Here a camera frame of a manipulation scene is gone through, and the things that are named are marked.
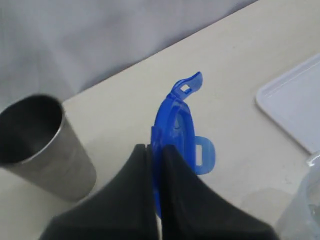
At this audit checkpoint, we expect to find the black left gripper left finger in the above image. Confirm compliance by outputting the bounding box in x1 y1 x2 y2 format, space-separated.
40 144 158 240

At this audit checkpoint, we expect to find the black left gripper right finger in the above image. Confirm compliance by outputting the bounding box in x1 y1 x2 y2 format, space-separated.
159 145 279 240

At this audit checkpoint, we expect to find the blue plastic lid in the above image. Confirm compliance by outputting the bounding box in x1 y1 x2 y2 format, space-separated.
150 71 216 217

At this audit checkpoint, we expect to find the stainless steel cup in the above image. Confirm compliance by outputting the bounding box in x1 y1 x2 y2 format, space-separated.
0 94 97 202

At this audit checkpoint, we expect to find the clear tall plastic container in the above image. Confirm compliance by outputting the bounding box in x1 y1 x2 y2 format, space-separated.
275 152 320 240

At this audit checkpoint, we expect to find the white rectangular plastic tray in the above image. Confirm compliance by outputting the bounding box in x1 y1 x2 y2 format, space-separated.
255 54 320 154

